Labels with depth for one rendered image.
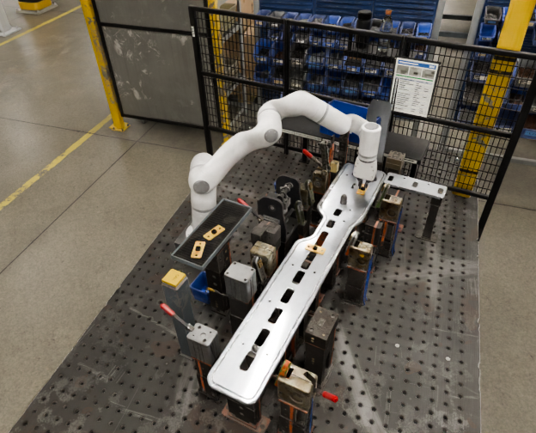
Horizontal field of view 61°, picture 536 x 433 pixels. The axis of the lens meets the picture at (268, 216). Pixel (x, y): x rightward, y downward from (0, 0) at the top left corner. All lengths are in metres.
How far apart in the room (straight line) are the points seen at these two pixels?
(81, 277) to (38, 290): 0.28
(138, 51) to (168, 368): 3.12
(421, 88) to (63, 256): 2.65
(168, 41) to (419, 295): 3.01
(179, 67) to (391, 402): 3.30
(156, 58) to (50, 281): 2.11
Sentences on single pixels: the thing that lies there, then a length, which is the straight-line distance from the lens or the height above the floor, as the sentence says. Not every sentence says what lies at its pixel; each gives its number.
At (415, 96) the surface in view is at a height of 1.26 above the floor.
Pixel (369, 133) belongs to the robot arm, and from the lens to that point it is 2.01.
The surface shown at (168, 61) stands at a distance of 4.30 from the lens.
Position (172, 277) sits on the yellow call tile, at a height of 1.16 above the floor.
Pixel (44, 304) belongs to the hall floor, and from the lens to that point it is 3.36.
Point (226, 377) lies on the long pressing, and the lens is 1.55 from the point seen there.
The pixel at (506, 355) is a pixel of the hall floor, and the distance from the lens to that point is 3.05.
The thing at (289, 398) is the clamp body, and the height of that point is 0.98.
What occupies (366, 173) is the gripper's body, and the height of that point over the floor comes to 1.12.
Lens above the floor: 2.34
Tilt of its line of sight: 41 degrees down
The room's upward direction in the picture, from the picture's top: 2 degrees counter-clockwise
